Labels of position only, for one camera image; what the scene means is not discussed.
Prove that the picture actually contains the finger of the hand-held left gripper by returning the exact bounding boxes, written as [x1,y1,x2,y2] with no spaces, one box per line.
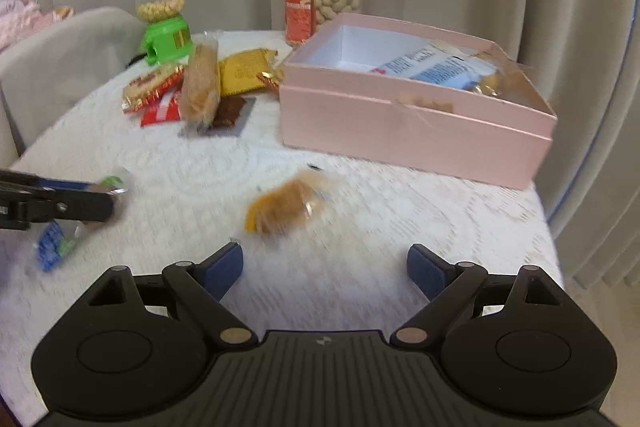
[0,169,103,194]
[25,192,116,226]

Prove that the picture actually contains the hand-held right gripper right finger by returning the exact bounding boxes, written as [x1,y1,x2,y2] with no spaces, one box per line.
[390,243,565,348]

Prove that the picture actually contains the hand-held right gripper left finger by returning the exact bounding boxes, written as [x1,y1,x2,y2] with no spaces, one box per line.
[82,242,258,347]

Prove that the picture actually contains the blue green snack packet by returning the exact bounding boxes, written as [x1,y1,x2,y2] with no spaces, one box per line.
[32,174,128,273]

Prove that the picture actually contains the orange snack packet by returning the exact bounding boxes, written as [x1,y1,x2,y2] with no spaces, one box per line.
[243,171,332,236]

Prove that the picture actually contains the red striped cracker packet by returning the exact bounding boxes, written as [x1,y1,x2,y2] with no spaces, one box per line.
[121,63,183,114]

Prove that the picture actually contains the pink cardboard box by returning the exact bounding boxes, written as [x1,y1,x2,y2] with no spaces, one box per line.
[278,13,558,191]

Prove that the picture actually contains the brown snack packet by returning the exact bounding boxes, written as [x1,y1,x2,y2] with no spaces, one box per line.
[207,95,257,136]

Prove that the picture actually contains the long clear biscuit packet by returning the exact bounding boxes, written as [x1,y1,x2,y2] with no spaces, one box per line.
[180,32,222,128]

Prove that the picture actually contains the yellow red-print snack packet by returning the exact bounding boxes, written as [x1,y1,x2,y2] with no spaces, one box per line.
[256,66,287,88]

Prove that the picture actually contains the clear packet of golden snacks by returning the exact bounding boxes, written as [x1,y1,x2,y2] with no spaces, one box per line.
[470,51,537,98]

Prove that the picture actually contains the red snack packet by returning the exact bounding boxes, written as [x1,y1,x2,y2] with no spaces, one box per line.
[140,89,183,128]

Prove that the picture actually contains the grey chair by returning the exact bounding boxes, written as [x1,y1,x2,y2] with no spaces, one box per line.
[0,7,147,158]

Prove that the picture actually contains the pink cloth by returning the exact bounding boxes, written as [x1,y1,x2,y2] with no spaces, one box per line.
[0,0,57,48]

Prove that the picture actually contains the green candy dispenser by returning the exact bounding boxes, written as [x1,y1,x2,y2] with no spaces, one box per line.
[135,0,196,68]

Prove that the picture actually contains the blue white snack packet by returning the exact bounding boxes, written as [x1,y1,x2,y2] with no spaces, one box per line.
[372,42,501,90]

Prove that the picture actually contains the glass peanut jar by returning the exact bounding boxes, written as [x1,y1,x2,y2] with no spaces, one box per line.
[284,0,363,48]

